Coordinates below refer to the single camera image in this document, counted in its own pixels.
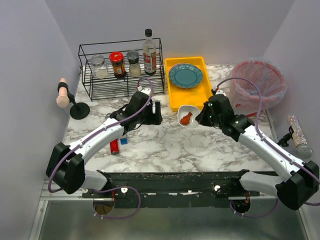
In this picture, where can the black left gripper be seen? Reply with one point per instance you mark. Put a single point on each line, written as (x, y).
(157, 113)

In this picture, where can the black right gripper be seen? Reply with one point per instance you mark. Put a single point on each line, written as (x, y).
(203, 117)

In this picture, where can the small white square dish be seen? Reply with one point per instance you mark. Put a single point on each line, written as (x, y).
(183, 110)

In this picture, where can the teal glass plate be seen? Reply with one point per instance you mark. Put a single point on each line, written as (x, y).
(185, 75)

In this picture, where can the grey cap salt grinder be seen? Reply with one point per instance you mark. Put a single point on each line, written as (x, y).
(133, 60)

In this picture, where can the dark sauce glass bottle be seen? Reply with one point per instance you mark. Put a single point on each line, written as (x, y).
(149, 53)

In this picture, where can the red lid sauce jar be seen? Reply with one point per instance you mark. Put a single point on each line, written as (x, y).
(117, 61)

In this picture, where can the clear glass salt jar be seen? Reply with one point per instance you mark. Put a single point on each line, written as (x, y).
(99, 66)

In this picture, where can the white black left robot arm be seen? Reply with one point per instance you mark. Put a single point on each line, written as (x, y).
(66, 166)

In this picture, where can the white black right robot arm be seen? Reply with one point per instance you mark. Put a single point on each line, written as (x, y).
(295, 182)

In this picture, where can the fried chicken drumstick toy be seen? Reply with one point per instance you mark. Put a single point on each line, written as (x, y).
(185, 120)

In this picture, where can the yellow plastic tray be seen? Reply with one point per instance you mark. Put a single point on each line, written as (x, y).
(195, 96)

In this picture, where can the blue toy brick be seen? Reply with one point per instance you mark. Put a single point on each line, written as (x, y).
(123, 141)

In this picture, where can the red cylindrical can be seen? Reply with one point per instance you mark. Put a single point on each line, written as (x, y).
(114, 147)

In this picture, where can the pink mesh waste basket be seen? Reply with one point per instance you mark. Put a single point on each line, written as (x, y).
(257, 83)

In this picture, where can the glitter microphone on stand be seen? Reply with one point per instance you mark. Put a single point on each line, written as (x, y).
(295, 133)

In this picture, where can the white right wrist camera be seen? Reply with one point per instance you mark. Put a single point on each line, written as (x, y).
(217, 91)

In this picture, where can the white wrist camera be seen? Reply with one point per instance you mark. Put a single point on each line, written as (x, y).
(217, 91)
(144, 90)

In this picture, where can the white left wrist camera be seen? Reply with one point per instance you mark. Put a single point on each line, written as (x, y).
(144, 90)

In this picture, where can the black wire rack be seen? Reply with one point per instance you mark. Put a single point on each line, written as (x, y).
(111, 87)

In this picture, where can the black mounting base rail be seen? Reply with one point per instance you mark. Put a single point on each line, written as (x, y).
(176, 189)

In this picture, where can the beige handle on black stand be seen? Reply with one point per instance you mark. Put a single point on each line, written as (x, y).
(78, 110)

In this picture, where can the aluminium extrusion rail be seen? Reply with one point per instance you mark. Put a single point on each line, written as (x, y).
(61, 195)

